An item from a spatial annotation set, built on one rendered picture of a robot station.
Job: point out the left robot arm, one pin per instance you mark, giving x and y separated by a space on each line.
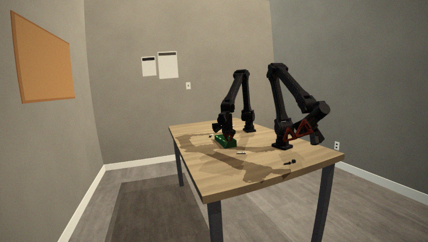
306 102

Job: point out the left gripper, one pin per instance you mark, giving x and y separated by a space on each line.
302 127

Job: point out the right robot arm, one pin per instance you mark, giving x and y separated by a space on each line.
241 77

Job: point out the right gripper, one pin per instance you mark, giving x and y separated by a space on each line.
230 133

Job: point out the green three-compartment bin rack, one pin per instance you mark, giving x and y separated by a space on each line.
222 141

